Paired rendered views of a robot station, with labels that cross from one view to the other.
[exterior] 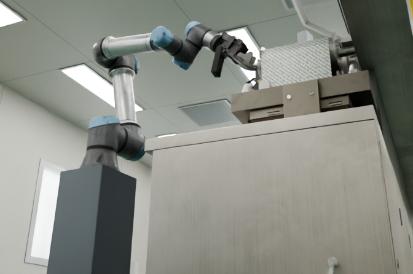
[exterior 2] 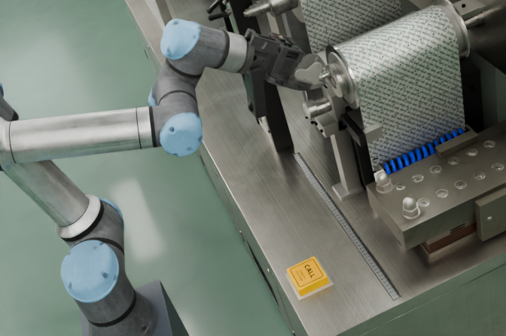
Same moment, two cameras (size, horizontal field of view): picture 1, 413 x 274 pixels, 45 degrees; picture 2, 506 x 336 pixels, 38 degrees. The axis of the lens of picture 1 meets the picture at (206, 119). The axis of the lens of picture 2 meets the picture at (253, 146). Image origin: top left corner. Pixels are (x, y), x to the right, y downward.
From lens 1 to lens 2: 2.03 m
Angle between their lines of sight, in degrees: 70
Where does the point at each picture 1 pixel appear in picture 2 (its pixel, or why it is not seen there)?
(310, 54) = (433, 66)
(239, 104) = (417, 238)
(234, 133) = (440, 291)
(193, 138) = (386, 317)
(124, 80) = not seen: hidden behind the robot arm
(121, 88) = (34, 169)
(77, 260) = not seen: outside the picture
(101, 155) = (135, 320)
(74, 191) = not seen: outside the picture
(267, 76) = (370, 114)
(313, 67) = (437, 83)
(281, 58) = (389, 82)
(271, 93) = (458, 212)
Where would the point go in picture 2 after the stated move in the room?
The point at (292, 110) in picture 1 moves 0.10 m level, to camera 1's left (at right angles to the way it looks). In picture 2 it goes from (492, 228) to (465, 260)
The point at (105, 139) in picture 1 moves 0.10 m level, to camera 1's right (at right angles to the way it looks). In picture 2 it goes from (126, 299) to (161, 267)
